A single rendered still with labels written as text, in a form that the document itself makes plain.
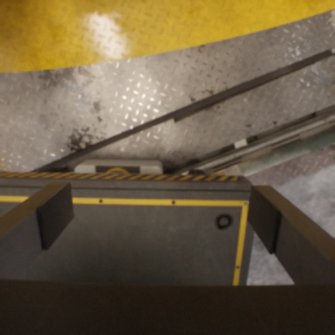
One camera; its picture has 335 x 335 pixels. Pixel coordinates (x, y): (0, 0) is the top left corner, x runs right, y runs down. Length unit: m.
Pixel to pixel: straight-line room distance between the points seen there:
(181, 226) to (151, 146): 0.36
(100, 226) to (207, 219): 0.24
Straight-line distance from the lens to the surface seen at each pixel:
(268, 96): 0.87
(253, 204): 0.16
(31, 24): 0.95
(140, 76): 0.81
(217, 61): 0.83
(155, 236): 0.57
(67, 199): 0.17
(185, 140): 0.82
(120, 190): 0.53
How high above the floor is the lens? 0.81
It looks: 75 degrees down
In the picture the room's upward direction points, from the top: 179 degrees counter-clockwise
